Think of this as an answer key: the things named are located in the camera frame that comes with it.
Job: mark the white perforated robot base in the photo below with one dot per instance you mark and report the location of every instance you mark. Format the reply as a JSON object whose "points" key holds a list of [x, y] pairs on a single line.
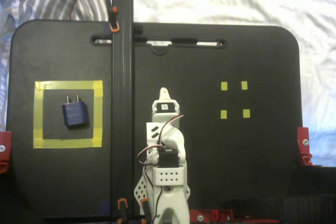
{"points": [[137, 193]]}

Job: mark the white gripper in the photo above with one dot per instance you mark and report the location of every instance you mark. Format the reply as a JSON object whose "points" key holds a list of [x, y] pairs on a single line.
{"points": [[166, 117]]}

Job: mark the small yellow tape marker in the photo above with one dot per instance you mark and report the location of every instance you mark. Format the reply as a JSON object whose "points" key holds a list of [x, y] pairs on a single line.
{"points": [[244, 85], [224, 113], [246, 113], [224, 85]]}

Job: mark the orange black spring clamp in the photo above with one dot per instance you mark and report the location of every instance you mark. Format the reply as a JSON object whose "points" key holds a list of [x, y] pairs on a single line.
{"points": [[123, 205], [113, 14]]}

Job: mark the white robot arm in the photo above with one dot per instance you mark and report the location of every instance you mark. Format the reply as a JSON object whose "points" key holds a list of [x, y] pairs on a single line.
{"points": [[170, 203]]}

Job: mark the yellow tape square outline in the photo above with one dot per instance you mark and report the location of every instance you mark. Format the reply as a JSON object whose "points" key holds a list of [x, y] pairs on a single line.
{"points": [[68, 142]]}

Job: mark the blue white charger block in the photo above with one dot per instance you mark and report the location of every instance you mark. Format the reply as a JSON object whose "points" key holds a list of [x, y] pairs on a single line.
{"points": [[74, 115]]}

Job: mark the black curved backdrop sheet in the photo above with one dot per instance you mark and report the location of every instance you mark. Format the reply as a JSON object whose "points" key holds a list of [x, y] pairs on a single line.
{"points": [[315, 182]]}

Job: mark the small orange base clamp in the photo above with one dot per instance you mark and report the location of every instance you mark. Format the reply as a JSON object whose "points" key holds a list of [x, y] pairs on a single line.
{"points": [[144, 207]]}

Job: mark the red side bracket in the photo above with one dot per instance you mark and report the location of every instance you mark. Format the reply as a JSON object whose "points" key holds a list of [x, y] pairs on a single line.
{"points": [[5, 153], [304, 145]]}

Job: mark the small blue tape piece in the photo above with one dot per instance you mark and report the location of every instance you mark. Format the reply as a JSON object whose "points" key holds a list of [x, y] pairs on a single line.
{"points": [[105, 207]]}

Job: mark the red pole foot bracket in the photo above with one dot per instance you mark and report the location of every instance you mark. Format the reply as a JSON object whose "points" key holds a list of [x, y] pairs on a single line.
{"points": [[207, 214]]}

